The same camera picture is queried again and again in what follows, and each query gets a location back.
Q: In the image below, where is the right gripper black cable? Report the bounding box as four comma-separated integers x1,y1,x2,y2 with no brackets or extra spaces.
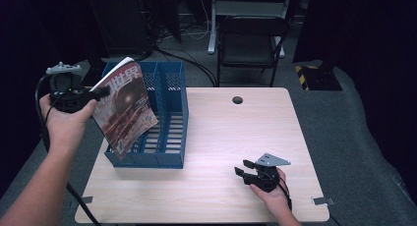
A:
275,175,293,211

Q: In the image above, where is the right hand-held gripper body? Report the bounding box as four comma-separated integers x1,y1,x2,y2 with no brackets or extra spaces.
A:
252,152,292,194

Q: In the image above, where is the black striped stand base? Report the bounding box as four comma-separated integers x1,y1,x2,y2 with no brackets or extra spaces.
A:
294,62,344,92
79,59,106,92

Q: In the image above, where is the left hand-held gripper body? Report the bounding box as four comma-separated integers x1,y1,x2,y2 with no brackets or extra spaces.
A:
45,61,94,114

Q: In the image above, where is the black metal chair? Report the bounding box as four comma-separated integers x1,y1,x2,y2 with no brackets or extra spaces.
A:
207,0,293,59

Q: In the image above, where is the black folding chair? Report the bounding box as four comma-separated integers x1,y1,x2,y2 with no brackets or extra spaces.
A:
215,15,290,88

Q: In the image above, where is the thick black floor cable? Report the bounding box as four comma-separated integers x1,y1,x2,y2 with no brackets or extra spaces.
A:
151,46,219,88

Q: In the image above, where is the thin white floor cable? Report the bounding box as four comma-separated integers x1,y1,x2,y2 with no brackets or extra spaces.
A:
181,0,211,41

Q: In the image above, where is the dark equipment cabinet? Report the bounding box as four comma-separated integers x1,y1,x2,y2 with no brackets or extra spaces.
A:
86,0,152,57

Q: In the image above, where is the blue plastic file rack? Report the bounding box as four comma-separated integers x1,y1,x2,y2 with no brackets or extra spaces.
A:
101,61,190,170

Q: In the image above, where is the person's left hand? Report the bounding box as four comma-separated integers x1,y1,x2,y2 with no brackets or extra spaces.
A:
38,94,98,152

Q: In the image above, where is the person's right hand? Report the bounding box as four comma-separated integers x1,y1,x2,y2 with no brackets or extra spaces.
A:
249,168,291,215

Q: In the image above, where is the grey metal table bracket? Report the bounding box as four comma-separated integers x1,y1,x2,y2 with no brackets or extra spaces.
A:
68,196,94,210

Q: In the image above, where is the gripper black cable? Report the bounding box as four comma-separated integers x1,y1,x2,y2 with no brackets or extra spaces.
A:
34,74,101,226
275,175,293,211

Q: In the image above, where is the red cover magazine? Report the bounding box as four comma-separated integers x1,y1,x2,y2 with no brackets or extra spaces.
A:
89,56,159,161

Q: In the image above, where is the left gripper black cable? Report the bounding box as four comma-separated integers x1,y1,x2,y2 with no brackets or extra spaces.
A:
34,74,101,226

